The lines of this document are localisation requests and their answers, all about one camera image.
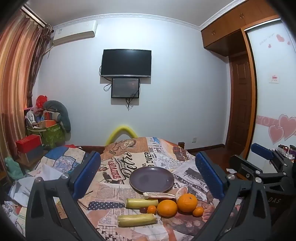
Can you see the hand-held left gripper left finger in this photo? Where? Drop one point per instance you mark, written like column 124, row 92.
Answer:
column 86, row 176

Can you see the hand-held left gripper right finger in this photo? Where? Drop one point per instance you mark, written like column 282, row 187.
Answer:
column 210, row 178

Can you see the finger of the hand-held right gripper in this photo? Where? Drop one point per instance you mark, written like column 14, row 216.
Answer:
column 240, row 164
column 262, row 150

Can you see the large orange with stem mark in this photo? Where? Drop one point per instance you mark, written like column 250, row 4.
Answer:
column 187, row 203

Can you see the small tangerine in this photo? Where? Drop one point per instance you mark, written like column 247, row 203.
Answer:
column 198, row 211
column 152, row 210

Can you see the purple round plate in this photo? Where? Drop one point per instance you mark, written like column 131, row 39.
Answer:
column 150, row 178

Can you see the yellow corn cob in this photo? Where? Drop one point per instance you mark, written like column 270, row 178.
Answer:
column 141, row 203
column 137, row 220

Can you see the white paper scrap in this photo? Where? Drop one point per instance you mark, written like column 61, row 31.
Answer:
column 231, row 171

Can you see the dark jar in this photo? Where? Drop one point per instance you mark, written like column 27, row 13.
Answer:
column 292, row 150
column 283, row 148

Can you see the newspaper printed blanket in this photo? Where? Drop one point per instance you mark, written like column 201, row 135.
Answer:
column 111, row 192

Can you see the blue patchwork blanket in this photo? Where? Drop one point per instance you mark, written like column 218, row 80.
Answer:
column 62, row 157

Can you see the curved pomelo slice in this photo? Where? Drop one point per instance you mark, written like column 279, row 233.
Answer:
column 182, row 191

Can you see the white heart-print wardrobe door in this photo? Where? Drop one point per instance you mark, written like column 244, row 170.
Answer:
column 272, row 102

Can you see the green patterned bag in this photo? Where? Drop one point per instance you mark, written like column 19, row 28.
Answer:
column 52, row 136

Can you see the brown wooden door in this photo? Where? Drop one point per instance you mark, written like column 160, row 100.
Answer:
column 240, row 102

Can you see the yellow foam tube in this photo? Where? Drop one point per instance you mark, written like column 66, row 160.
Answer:
column 121, row 133

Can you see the white crumpled cloth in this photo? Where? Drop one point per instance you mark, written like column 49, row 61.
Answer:
column 23, row 187

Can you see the orange box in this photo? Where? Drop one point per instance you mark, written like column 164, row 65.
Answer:
column 47, row 123

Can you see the red box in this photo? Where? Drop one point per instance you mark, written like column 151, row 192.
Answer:
column 29, row 142

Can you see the dark red grape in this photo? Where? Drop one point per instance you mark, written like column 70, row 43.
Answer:
column 143, row 210

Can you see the red plastic bag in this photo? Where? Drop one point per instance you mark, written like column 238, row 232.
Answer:
column 41, row 101

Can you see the small black monitor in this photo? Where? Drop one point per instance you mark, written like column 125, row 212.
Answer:
column 125, row 87

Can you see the striped orange curtain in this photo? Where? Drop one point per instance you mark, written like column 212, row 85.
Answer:
column 13, row 76

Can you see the dark brown curtain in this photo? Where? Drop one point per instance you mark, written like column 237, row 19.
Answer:
column 38, row 60

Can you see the wooden overhead cabinet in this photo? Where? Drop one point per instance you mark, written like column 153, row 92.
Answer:
column 231, row 25

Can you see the white air conditioner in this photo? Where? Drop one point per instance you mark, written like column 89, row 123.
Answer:
column 74, row 32

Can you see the wooden bed post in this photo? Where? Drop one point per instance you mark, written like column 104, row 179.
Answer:
column 181, row 144

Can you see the black wall television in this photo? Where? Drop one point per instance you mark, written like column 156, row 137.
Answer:
column 126, row 62

